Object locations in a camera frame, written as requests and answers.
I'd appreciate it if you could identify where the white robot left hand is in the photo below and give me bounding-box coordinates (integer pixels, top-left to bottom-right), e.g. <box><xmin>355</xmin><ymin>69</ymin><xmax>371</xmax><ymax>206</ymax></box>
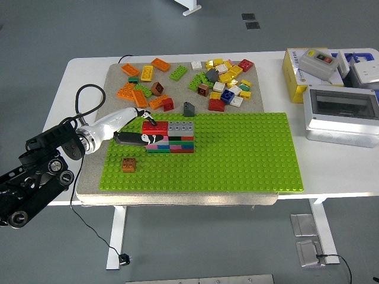
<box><xmin>88</xmin><ymin>107</ymin><xmax>164</xmax><ymax>146</ymax></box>

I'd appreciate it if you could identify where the red long building brick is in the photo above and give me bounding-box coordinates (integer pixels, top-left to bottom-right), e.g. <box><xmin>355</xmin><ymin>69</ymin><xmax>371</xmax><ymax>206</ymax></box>
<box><xmin>142</xmin><ymin>121</ymin><xmax>169</xmax><ymax>135</ymax></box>

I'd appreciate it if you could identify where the orange long building brick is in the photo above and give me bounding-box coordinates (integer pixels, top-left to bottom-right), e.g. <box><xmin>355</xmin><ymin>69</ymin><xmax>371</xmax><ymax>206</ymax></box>
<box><xmin>150</xmin><ymin>57</ymin><xmax>172</xmax><ymax>72</ymax></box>
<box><xmin>148</xmin><ymin>94</ymin><xmax>169</xmax><ymax>111</ymax></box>
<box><xmin>116</xmin><ymin>82</ymin><xmax>136</xmax><ymax>101</ymax></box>
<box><xmin>131</xmin><ymin>89</ymin><xmax>149</xmax><ymax>108</ymax></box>
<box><xmin>120</xmin><ymin>63</ymin><xmax>140</xmax><ymax>77</ymax></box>

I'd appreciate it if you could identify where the lime green long brick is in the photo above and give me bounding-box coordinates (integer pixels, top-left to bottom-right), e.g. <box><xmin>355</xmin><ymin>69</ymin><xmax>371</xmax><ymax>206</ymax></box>
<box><xmin>169</xmin><ymin>64</ymin><xmax>188</xmax><ymax>81</ymax></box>
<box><xmin>133</xmin><ymin>83</ymin><xmax>153</xmax><ymax>98</ymax></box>
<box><xmin>200</xmin><ymin>72</ymin><xmax>214</xmax><ymax>88</ymax></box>
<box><xmin>188</xmin><ymin>73</ymin><xmax>204</xmax><ymax>92</ymax></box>

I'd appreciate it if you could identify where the yellow long building brick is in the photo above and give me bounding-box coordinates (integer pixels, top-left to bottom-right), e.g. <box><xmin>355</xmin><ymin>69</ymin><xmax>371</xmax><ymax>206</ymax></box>
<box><xmin>140</xmin><ymin>65</ymin><xmax>154</xmax><ymax>82</ymax></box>

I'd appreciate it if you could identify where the grey long building brick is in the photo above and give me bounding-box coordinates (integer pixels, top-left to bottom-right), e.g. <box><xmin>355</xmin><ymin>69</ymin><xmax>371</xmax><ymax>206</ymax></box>
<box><xmin>167</xmin><ymin>120</ymin><xmax>195</xmax><ymax>137</ymax></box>

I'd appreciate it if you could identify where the red thick building brick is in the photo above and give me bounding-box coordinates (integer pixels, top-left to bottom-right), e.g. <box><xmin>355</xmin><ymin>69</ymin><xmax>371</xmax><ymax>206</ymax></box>
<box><xmin>208</xmin><ymin>98</ymin><xmax>226</xmax><ymax>112</ymax></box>

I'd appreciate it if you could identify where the blue square building brick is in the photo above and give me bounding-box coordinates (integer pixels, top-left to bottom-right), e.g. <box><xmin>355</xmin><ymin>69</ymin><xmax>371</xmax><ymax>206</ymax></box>
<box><xmin>220</xmin><ymin>89</ymin><xmax>236</xmax><ymax>105</ymax></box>

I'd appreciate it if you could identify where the green studded baseplate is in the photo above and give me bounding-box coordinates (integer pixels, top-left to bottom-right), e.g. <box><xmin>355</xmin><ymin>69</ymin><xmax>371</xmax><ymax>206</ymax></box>
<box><xmin>99</xmin><ymin>111</ymin><xmax>304</xmax><ymax>192</ymax></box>

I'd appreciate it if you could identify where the white table leg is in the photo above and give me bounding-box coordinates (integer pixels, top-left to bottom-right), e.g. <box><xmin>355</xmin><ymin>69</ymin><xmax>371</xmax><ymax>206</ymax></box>
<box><xmin>105</xmin><ymin>205</ymin><xmax>129</xmax><ymax>270</ymax></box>
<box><xmin>307</xmin><ymin>197</ymin><xmax>341</xmax><ymax>265</ymax></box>

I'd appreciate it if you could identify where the white furniture foot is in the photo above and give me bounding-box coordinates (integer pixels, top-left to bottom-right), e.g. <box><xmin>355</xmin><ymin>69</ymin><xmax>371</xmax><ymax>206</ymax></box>
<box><xmin>174</xmin><ymin>0</ymin><xmax>203</xmax><ymax>17</ymax></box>

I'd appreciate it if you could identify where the grey-brown mat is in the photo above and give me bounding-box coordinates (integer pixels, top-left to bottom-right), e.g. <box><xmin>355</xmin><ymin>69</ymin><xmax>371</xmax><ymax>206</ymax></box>
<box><xmin>75</xmin><ymin>60</ymin><xmax>279</xmax><ymax>207</ymax></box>

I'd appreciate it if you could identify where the yellow cardboard box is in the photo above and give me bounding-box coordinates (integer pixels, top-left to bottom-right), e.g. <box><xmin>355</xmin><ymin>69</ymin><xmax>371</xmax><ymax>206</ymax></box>
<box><xmin>281</xmin><ymin>47</ymin><xmax>344</xmax><ymax>104</ymax></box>

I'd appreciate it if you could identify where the long grey metal plate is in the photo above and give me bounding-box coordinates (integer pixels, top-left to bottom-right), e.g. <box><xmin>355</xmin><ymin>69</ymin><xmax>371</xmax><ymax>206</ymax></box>
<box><xmin>126</xmin><ymin>274</ymin><xmax>275</xmax><ymax>284</ymax></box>

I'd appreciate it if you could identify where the silver metal floor plate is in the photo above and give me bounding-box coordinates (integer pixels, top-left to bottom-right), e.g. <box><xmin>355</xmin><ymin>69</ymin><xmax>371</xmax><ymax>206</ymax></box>
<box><xmin>290</xmin><ymin>213</ymin><xmax>318</xmax><ymax>237</ymax></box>
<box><xmin>296</xmin><ymin>239</ymin><xmax>326</xmax><ymax>269</ymax></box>

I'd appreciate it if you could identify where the white distribution box clear lid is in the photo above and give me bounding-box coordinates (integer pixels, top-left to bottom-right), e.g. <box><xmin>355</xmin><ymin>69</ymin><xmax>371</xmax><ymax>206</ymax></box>
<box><xmin>303</xmin><ymin>84</ymin><xmax>379</xmax><ymax>148</ymax></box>

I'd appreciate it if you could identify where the white plastic part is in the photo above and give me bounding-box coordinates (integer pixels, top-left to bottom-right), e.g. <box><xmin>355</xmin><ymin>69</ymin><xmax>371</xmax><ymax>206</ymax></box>
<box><xmin>337</xmin><ymin>49</ymin><xmax>356</xmax><ymax>79</ymax></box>

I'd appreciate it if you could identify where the grey plastic box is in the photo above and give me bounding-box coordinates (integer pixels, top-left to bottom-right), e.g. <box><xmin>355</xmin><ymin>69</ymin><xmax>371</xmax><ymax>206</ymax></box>
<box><xmin>345</xmin><ymin>66</ymin><xmax>379</xmax><ymax>89</ymax></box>

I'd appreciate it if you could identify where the blue plastic bin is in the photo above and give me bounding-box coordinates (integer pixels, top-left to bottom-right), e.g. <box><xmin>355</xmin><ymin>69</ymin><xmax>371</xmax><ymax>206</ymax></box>
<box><xmin>330</xmin><ymin>51</ymin><xmax>379</xmax><ymax>64</ymax></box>

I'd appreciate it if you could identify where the multicolour stacked brick wall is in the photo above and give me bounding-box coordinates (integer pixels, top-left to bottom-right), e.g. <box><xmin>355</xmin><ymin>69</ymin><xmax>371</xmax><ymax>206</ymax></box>
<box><xmin>144</xmin><ymin>134</ymin><xmax>195</xmax><ymax>154</ymax></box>

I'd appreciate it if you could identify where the thin black power cord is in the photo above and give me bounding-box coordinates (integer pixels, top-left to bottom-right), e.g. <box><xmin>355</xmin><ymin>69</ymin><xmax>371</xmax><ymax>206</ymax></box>
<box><xmin>69</xmin><ymin>159</ymin><xmax>122</xmax><ymax>258</ymax></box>

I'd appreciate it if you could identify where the grey push-button switch box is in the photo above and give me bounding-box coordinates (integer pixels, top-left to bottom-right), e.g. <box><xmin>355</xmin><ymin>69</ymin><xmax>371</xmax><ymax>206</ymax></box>
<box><xmin>298</xmin><ymin>48</ymin><xmax>339</xmax><ymax>83</ymax></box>

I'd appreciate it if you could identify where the black cable with connector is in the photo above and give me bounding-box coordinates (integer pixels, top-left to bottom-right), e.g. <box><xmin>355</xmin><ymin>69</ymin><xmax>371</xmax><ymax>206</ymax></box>
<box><xmin>315</xmin><ymin>253</ymin><xmax>353</xmax><ymax>284</ymax></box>

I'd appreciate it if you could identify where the white wall socket panel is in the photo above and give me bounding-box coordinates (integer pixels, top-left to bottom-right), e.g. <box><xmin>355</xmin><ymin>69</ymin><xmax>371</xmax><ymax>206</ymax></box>
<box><xmin>351</xmin><ymin>61</ymin><xmax>379</xmax><ymax>85</ymax></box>

